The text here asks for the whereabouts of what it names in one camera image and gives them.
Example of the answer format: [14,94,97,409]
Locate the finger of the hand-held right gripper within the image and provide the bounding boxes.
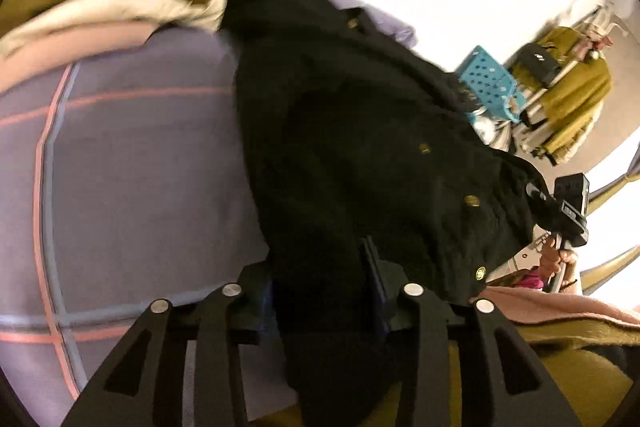
[525,181,563,228]

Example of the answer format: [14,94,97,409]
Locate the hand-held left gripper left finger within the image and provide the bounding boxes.
[60,262,273,427]

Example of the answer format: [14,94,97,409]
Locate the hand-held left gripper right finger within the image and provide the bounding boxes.
[360,237,583,427]

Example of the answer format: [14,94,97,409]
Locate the black coat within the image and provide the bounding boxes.
[220,0,556,427]

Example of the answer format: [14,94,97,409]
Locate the yellow-green hanging clothes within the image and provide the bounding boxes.
[520,27,613,162]

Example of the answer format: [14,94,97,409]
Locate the person's right hand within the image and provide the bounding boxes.
[539,234,566,278]

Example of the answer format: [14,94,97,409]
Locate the gold curved bar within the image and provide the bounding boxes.
[580,246,640,297]
[585,173,640,218]

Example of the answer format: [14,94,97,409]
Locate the person's pink knit clothing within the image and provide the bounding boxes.
[470,286,640,325]

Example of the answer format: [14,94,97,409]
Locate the black handbag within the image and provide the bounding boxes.
[512,44,563,88]

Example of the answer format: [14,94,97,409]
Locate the blue perforated plastic rack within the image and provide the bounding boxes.
[457,46,526,122]

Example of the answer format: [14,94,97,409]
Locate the person's olive clothing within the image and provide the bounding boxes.
[260,317,640,427]

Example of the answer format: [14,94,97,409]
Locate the purple plaid bedsheet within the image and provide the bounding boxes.
[0,0,416,427]

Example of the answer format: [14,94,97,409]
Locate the pink garment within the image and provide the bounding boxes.
[0,22,166,92]

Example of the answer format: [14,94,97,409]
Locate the cream garment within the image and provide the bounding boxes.
[0,0,228,60]

